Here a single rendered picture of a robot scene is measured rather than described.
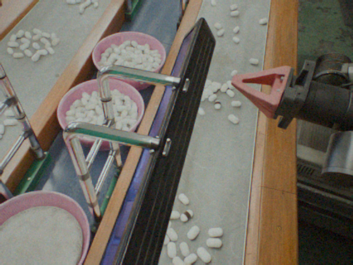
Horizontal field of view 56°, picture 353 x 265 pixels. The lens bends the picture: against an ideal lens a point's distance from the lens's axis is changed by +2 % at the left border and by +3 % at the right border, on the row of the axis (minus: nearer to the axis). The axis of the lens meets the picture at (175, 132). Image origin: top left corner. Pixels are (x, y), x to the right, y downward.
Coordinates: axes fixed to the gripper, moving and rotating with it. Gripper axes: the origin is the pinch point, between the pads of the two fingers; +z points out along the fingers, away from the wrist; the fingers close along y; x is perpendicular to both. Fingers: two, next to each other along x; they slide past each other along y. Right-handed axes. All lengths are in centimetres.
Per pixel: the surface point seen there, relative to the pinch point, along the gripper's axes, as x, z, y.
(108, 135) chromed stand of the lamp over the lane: -13.5, 16.9, 4.3
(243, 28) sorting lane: 66, 9, 72
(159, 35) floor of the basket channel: 54, 44, 75
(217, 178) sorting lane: -4.4, -0.8, 47.5
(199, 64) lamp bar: 10.3, 9.7, 15.9
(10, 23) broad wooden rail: 29, 94, 58
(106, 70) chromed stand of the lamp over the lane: -0.3, 24.6, 9.4
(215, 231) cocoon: -18.7, -4.4, 40.2
